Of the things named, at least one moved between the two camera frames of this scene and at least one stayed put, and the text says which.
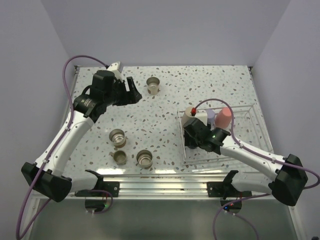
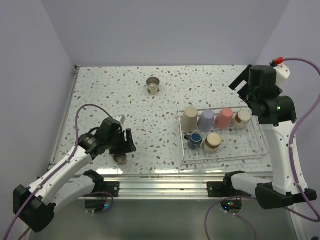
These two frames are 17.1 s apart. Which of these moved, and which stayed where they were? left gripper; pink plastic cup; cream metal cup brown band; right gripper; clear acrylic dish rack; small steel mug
Moved: right gripper; left gripper
Stayed: cream metal cup brown band; pink plastic cup; clear acrylic dish rack; small steel mug
